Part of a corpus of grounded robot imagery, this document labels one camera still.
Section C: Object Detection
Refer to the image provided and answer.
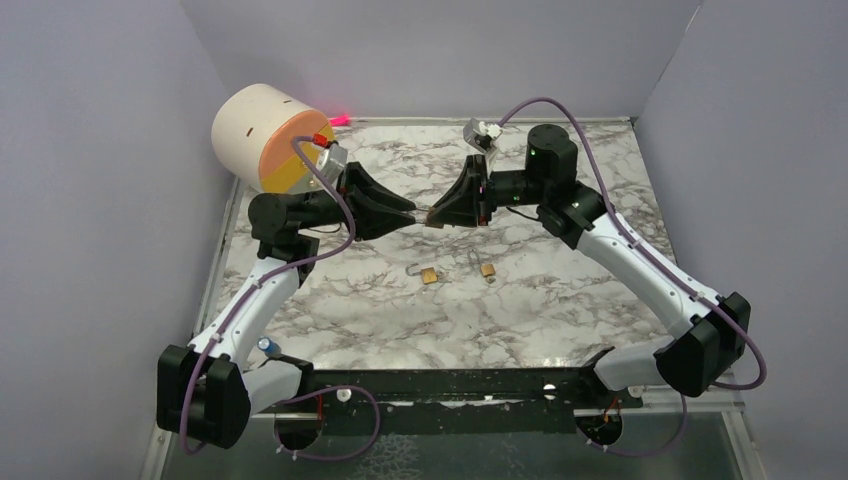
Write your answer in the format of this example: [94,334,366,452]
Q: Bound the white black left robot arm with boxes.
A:
[156,162,416,449]

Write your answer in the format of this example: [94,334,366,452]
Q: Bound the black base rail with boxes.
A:
[248,364,643,436]

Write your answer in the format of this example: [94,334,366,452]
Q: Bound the small brass padlock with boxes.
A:
[467,249,496,284]

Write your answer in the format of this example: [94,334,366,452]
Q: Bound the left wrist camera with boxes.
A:
[312,134,348,183]

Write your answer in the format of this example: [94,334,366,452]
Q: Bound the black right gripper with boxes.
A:
[429,154,550,228]

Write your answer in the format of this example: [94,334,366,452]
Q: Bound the pink marker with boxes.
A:
[329,115,351,127]

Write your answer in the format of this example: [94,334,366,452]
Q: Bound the brass padlock with key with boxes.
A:
[411,208,444,229]

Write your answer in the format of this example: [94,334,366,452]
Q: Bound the open brass padlock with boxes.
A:
[405,263,439,285]

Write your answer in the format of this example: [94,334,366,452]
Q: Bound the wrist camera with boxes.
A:
[463,118,503,156]
[312,134,348,183]

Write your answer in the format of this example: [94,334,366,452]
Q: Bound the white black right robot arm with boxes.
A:
[426,119,751,407]

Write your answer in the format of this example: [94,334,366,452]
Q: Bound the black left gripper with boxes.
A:
[296,161,416,241]

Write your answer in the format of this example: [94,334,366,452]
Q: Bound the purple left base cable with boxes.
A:
[274,386,384,463]

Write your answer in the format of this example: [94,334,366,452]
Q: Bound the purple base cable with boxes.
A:
[274,386,384,463]
[574,390,687,458]

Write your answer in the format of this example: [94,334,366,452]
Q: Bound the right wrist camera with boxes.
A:
[463,118,503,156]

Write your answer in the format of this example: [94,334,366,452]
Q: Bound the round cream drawer box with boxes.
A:
[211,83,335,194]

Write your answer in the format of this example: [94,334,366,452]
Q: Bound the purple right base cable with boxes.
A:
[574,390,687,458]

